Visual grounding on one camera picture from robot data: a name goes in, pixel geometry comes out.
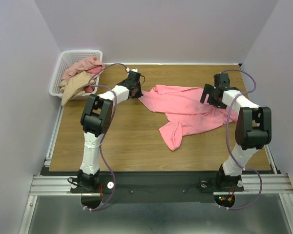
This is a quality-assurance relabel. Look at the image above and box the aluminium frame rail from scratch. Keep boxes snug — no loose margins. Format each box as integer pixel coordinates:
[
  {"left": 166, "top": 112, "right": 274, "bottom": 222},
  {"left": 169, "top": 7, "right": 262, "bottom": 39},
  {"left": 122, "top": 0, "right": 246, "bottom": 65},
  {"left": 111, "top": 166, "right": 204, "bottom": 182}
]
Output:
[{"left": 29, "top": 174, "right": 76, "bottom": 196}]

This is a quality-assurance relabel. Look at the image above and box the bright pink t shirt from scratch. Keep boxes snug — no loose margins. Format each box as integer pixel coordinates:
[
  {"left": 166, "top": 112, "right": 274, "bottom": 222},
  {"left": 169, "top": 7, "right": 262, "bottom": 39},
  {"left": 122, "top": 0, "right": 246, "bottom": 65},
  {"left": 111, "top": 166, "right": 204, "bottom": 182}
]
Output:
[{"left": 139, "top": 85, "right": 228, "bottom": 151}]

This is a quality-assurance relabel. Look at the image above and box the beige t shirt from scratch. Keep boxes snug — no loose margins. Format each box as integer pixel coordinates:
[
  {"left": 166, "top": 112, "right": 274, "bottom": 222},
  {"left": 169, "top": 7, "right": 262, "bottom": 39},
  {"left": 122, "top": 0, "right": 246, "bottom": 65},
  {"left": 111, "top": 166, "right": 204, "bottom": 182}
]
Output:
[{"left": 59, "top": 71, "right": 94, "bottom": 106}]

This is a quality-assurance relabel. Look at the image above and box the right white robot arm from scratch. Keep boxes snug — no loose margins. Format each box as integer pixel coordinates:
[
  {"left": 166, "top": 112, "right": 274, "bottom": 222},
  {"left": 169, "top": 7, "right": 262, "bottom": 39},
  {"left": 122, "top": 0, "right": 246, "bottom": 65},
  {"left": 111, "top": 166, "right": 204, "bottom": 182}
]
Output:
[{"left": 200, "top": 71, "right": 272, "bottom": 192}]

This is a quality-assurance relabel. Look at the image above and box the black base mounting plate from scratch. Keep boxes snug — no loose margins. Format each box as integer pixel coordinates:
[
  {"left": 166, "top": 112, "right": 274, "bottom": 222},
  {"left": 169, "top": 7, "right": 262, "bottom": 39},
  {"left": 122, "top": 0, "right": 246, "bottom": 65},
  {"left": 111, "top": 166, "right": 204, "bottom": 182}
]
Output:
[{"left": 68, "top": 171, "right": 244, "bottom": 207}]

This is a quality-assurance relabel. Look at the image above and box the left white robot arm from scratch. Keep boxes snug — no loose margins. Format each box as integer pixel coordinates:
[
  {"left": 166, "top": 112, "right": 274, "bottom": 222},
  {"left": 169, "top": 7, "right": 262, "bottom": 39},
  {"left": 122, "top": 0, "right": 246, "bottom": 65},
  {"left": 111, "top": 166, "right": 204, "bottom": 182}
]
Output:
[{"left": 68, "top": 69, "right": 142, "bottom": 194}]

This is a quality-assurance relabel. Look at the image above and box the dusty pink t shirt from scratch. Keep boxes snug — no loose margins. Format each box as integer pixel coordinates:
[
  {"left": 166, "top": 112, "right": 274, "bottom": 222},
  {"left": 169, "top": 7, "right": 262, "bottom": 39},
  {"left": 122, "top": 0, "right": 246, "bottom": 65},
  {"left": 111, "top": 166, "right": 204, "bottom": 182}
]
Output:
[{"left": 62, "top": 57, "right": 104, "bottom": 80}]

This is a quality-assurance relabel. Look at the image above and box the red t shirt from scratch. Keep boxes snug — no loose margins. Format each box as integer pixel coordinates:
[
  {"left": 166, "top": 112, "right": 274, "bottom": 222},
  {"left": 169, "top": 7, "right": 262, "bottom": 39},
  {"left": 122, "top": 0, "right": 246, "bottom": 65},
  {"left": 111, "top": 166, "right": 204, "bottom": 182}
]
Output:
[{"left": 84, "top": 58, "right": 105, "bottom": 93}]

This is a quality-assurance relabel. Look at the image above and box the white plastic laundry basket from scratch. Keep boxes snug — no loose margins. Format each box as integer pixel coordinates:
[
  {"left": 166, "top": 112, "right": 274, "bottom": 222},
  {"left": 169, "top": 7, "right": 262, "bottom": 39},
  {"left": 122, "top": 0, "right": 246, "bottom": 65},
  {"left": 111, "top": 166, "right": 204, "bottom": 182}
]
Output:
[{"left": 49, "top": 49, "right": 103, "bottom": 98}]

